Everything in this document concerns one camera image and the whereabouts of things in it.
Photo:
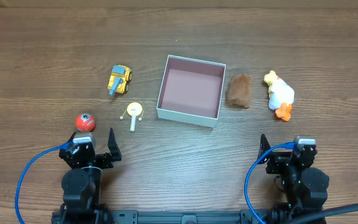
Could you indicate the red toy ball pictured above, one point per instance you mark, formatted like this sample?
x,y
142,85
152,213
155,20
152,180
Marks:
x,y
85,123

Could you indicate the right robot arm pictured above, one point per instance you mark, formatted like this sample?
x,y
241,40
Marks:
x,y
305,187

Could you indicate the yellow toy truck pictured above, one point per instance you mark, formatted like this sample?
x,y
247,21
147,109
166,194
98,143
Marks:
x,y
120,78

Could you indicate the yellow wooden rattle drum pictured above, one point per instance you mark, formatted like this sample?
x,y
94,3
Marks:
x,y
135,111

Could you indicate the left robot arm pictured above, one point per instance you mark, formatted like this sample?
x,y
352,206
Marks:
x,y
82,183

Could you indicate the brown plush toy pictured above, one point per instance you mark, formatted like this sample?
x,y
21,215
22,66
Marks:
x,y
239,92

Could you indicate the white square cardboard box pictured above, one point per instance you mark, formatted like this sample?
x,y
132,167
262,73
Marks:
x,y
191,91

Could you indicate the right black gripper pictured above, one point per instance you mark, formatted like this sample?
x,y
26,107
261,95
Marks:
x,y
278,160

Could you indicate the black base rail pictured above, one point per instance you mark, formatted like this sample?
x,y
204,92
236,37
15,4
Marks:
x,y
136,217

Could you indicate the white plush duck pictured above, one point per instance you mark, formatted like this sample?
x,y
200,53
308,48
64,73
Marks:
x,y
281,95

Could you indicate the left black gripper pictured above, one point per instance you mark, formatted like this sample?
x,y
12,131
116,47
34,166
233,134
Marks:
x,y
96,158

